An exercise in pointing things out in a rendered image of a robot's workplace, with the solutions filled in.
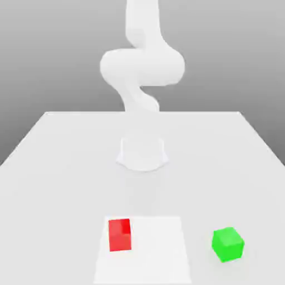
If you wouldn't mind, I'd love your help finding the small red cube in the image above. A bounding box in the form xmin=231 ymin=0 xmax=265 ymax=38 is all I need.
xmin=108 ymin=218 xmax=132 ymax=253

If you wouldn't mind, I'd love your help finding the small green cube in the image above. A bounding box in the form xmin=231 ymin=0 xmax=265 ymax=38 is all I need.
xmin=211 ymin=227 xmax=245 ymax=263

